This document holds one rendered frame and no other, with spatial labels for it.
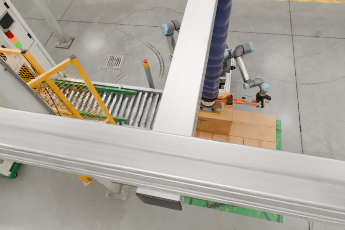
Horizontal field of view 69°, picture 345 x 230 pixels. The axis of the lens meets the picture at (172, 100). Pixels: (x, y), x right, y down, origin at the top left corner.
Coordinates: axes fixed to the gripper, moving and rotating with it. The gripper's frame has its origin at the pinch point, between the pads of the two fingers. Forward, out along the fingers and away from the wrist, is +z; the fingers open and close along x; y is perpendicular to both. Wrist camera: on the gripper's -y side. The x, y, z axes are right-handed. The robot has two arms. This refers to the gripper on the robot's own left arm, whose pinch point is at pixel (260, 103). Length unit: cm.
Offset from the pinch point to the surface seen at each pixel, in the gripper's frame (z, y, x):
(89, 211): 107, 205, 137
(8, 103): -137, 172, 107
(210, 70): -67, 60, 11
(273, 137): 53, -27, 16
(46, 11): 27, 373, -169
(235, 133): 53, 20, 17
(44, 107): -113, 168, 94
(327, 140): 108, -118, -16
